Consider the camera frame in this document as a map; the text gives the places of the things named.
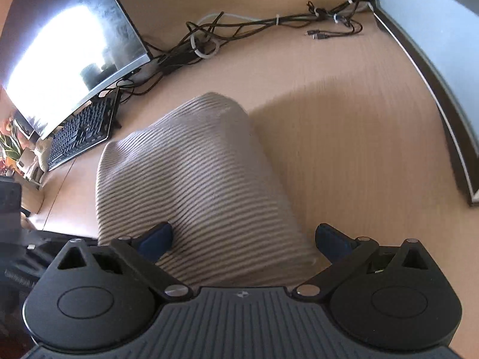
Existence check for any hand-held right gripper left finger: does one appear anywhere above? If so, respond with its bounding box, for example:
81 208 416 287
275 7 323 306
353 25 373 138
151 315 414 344
56 221 194 302

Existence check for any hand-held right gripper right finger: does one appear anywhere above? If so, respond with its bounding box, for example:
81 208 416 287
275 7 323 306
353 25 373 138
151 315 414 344
291 223 430 302

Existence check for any white black-striped garment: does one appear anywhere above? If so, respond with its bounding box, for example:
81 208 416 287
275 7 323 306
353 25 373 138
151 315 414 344
95 92 323 288

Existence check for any black computer keyboard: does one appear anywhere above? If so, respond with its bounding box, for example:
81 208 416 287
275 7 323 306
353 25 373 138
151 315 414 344
46 87 122 173

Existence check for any curved computer monitor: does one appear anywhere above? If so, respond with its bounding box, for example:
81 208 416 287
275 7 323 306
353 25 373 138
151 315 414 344
0 0 152 141

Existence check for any grey-backed computer monitor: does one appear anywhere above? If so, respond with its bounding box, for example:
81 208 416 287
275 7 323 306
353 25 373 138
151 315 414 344
365 0 479 207

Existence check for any black cable bundle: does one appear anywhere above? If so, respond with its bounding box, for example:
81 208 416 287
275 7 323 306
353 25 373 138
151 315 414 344
119 0 375 97

